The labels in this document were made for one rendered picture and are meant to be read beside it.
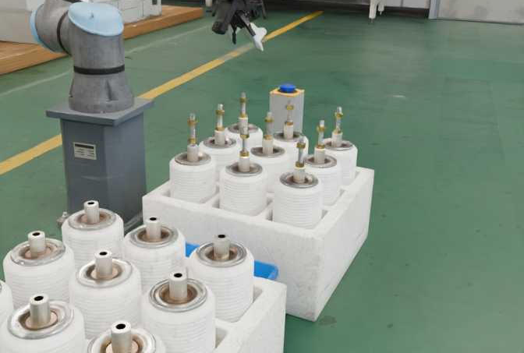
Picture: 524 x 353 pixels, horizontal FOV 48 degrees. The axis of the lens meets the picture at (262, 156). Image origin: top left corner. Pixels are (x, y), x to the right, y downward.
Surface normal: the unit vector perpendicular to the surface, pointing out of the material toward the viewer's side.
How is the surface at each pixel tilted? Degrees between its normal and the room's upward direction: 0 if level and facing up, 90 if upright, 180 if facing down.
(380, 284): 0
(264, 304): 0
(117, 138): 90
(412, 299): 0
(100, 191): 90
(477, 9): 90
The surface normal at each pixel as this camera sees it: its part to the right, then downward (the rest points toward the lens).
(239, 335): 0.04, -0.94
